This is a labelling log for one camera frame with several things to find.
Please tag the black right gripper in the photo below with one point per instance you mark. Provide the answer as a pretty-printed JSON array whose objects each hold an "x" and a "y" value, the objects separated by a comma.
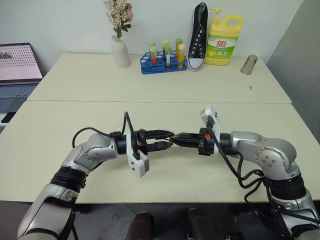
[{"x": 205, "y": 145}]

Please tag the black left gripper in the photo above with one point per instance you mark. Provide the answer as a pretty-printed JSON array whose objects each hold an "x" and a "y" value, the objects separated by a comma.
[{"x": 142, "y": 140}]

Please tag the brass padlock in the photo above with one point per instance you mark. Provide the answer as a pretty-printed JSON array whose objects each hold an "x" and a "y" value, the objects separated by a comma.
[{"x": 171, "y": 137}]

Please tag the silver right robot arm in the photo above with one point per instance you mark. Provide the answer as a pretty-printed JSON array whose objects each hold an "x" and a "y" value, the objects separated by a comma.
[{"x": 270, "y": 155}]

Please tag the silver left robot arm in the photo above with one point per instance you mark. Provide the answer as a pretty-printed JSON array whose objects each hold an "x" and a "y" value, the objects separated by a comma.
[{"x": 97, "y": 150}]

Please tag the blue test tube rack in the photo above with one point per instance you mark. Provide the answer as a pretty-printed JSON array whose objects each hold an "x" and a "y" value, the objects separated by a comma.
[{"x": 162, "y": 69}]

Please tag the green-capped red liquid tube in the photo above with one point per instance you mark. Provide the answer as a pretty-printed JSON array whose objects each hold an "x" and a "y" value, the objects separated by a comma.
[{"x": 153, "y": 58}]

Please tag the green-capped white-labelled tube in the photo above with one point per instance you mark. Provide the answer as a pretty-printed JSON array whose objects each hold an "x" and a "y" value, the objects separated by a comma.
[{"x": 168, "y": 58}]

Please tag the dark rounded shape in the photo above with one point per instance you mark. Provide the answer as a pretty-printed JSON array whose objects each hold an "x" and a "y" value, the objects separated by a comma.
[
  {"x": 202, "y": 225},
  {"x": 140, "y": 225}
]

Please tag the yellow-capped orange liquid tube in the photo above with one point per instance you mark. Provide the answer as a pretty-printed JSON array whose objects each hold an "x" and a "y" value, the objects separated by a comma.
[{"x": 181, "y": 53}]

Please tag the white ceramic vase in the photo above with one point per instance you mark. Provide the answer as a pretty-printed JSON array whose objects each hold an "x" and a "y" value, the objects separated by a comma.
[{"x": 121, "y": 53}]

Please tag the steel cup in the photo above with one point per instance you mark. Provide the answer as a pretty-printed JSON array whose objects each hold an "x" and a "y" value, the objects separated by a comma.
[{"x": 248, "y": 64}]

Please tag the green-capped test tube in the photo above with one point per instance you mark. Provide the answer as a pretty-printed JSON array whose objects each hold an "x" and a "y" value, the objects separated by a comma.
[{"x": 152, "y": 43}]

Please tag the yellow detergent pump bottle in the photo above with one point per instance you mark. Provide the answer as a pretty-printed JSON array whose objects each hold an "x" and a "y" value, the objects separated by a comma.
[{"x": 221, "y": 47}]

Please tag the yellow-green capped test tube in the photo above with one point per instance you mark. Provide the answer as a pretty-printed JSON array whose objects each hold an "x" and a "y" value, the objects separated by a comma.
[{"x": 165, "y": 42}]

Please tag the green-capped orange liquid tube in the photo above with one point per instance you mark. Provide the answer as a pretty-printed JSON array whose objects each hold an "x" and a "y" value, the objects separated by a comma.
[{"x": 178, "y": 41}]

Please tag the black canvas sneaker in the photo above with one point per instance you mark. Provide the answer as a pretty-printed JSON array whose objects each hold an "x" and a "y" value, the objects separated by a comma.
[{"x": 198, "y": 40}]

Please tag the dried flower bouquet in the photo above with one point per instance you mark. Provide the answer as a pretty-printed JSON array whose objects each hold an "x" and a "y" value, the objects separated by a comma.
[{"x": 117, "y": 15}]

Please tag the black phone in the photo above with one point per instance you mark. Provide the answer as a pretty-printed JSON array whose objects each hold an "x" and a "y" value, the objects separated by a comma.
[{"x": 8, "y": 117}]

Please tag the open grey laptop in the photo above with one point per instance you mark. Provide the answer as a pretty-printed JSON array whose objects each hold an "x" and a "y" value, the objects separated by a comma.
[{"x": 17, "y": 62}]

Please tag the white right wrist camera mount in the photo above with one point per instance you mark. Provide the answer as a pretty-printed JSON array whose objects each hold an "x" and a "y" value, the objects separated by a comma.
[{"x": 212, "y": 115}]

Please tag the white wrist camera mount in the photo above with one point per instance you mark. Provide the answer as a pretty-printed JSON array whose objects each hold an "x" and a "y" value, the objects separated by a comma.
[
  {"x": 140, "y": 167},
  {"x": 212, "y": 115}
]

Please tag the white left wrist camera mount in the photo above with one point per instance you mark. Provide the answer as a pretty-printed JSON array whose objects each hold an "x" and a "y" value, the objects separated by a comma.
[{"x": 140, "y": 167}]

